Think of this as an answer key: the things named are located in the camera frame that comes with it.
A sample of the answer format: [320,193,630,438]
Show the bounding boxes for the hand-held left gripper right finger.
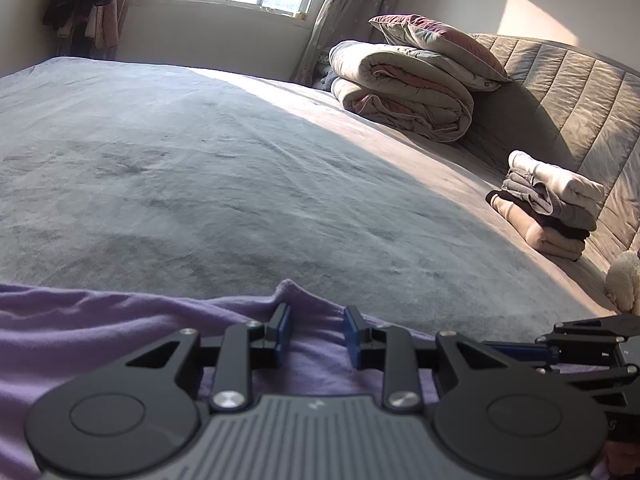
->
[342,305,507,414]

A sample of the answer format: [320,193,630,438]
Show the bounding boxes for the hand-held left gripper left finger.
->
[124,302,293,414]

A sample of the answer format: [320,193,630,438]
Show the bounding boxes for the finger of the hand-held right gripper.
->
[481,314,640,367]
[535,357,640,411]

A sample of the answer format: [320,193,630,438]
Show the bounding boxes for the purple pants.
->
[0,279,451,480]

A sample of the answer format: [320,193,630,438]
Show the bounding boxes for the hanging clothes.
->
[42,0,124,52]

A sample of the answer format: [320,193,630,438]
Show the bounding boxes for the white plush toy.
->
[605,250,640,317]

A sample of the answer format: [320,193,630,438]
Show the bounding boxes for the beige folded garment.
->
[486,191,586,262]

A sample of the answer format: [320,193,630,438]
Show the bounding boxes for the black folded garment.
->
[547,221,592,242]

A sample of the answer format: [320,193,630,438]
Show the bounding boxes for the grey folded garment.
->
[501,169,599,232]

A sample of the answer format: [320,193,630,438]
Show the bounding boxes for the white folded garment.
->
[508,150,606,209]

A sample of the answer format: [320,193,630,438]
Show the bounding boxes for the folded duvet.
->
[328,40,475,145]

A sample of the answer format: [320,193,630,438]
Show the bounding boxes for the quilted grey headboard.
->
[457,32,640,306]

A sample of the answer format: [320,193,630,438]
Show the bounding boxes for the dark cloth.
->
[314,55,342,94]

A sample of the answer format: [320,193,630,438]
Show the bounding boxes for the grey and maroon pillow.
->
[368,14,512,94]

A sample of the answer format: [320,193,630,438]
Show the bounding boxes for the patterned grey curtain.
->
[295,0,409,87]

